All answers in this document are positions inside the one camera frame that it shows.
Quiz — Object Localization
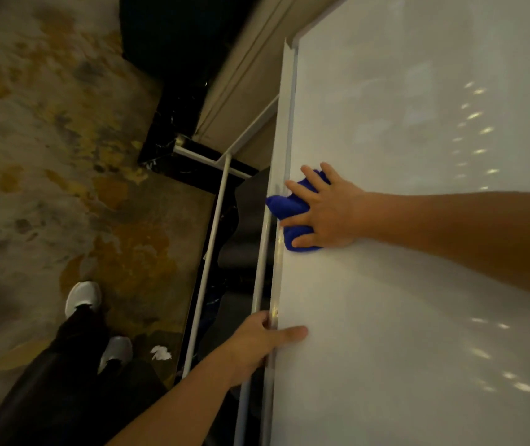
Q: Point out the person's left hand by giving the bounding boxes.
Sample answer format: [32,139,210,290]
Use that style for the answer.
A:
[227,311,309,389]

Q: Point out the person's right hand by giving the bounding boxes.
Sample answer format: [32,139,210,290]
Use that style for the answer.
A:
[280,162,367,250]

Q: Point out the blue cleaning cloth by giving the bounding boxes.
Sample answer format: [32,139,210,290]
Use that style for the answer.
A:
[266,169,331,253]

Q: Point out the large white whiteboard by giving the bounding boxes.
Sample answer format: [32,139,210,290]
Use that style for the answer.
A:
[259,0,530,446]

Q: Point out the person's right forearm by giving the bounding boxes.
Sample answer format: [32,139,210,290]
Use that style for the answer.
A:
[361,190,530,303]

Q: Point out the person's left forearm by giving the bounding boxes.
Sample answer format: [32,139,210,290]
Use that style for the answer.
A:
[106,343,243,446]

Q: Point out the black marble plinth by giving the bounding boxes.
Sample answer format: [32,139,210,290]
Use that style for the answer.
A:
[137,76,259,195]

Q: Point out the white shoe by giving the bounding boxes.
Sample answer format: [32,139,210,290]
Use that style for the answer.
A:
[97,336,134,375]
[64,281,103,320]

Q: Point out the black cabinet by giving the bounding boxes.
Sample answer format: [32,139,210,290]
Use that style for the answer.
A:
[118,0,268,86]

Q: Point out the black trousers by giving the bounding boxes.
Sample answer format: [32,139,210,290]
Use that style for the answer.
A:
[0,305,169,446]

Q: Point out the white metal stand frame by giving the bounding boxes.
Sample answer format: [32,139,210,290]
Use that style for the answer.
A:
[173,95,280,446]

